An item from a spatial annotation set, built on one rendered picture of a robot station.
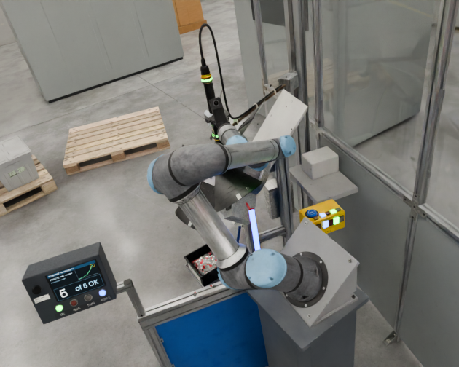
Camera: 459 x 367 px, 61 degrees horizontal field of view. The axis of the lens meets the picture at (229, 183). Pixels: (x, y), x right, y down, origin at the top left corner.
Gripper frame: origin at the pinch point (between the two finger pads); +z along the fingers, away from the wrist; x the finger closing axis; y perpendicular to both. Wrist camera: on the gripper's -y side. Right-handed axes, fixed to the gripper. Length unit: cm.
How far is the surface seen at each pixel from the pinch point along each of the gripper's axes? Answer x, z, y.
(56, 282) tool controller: -73, -44, 25
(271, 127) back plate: 31.0, 13.9, 25.3
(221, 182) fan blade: -4.9, -13.8, 28.1
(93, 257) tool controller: -59, -43, 21
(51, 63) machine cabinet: -135, 538, 92
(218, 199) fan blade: -9.5, -22.1, 30.2
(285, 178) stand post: 33, 7, 53
